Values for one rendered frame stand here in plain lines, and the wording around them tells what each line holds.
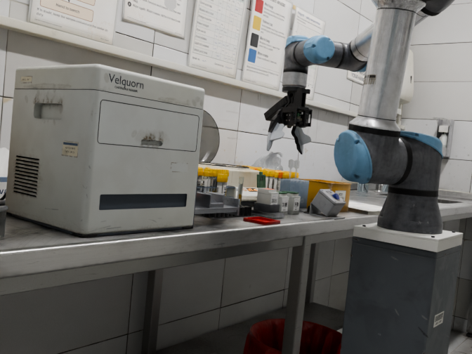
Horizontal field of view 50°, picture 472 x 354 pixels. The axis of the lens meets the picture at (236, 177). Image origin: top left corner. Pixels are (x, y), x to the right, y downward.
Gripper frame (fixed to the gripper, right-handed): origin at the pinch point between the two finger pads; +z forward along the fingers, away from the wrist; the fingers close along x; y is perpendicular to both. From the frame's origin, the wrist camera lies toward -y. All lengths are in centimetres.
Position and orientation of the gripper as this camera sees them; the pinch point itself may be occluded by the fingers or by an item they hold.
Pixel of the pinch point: (283, 153)
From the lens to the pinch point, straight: 158.7
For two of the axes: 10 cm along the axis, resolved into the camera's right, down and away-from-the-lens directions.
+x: 7.6, 0.4, 6.5
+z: -0.8, 10.0, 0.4
